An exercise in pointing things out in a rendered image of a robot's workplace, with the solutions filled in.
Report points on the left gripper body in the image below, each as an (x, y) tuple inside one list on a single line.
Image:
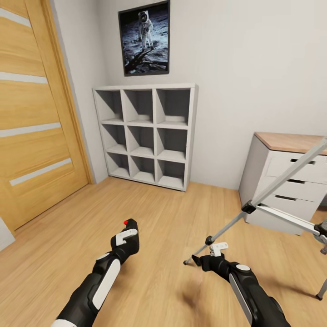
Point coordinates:
[(129, 248)]

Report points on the bookcase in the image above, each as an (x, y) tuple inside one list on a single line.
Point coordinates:
[(112, 148)]

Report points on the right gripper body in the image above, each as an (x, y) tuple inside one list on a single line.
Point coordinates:
[(212, 263)]

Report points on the camera tripod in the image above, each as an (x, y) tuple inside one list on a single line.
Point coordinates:
[(319, 231)]

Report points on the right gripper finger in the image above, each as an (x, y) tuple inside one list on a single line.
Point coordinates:
[(198, 260)]

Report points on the digital camera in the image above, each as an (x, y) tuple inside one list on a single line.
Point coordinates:
[(130, 224)]

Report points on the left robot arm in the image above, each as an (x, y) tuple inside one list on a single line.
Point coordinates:
[(87, 300)]

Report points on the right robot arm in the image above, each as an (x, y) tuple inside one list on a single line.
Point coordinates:
[(260, 309)]

